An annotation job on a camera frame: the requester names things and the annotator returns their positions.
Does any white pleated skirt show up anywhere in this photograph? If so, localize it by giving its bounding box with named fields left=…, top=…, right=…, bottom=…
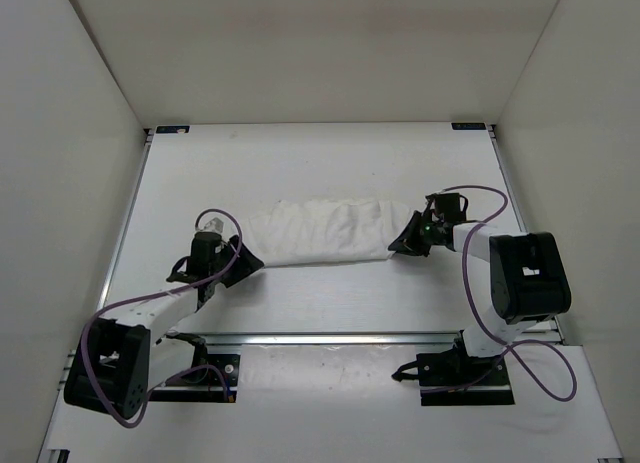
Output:
left=240, top=199, right=413, bottom=267

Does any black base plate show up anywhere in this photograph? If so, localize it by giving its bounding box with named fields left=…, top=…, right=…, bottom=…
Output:
left=148, top=333, right=241, bottom=404
left=391, top=336, right=515, bottom=407

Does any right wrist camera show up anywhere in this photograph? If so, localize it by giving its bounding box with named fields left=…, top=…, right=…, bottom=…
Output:
left=425, top=190, right=447, bottom=209

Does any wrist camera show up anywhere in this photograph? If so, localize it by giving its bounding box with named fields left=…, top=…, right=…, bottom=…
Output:
left=425, top=190, right=447, bottom=209
left=196, top=217, right=224, bottom=235

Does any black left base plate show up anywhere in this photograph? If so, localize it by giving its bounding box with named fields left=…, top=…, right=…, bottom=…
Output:
left=148, top=333, right=241, bottom=404

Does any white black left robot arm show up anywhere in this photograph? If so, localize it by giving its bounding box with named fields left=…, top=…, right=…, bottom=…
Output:
left=64, top=200, right=428, bottom=428

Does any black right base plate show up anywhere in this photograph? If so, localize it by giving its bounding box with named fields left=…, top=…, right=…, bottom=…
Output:
left=391, top=336, right=515, bottom=407

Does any blue corner label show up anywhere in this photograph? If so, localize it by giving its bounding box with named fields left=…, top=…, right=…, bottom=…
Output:
left=155, top=125, right=190, bottom=134
left=451, top=122, right=486, bottom=131

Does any aluminium table frame rail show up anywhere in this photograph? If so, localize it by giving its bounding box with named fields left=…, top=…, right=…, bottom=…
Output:
left=92, top=124, right=566, bottom=349

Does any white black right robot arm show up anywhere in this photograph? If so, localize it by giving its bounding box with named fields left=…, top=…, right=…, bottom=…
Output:
left=419, top=192, right=572, bottom=384

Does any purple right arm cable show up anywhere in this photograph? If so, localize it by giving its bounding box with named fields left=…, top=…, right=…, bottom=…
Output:
left=425, top=184, right=577, bottom=401

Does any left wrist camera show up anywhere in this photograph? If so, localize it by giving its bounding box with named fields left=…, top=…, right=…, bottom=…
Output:
left=196, top=217, right=224, bottom=235

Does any blue left corner label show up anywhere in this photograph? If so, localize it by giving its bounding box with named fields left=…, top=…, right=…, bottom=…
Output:
left=155, top=125, right=190, bottom=134

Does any blue right corner label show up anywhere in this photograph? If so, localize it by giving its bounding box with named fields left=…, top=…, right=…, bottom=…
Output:
left=451, top=122, right=486, bottom=131

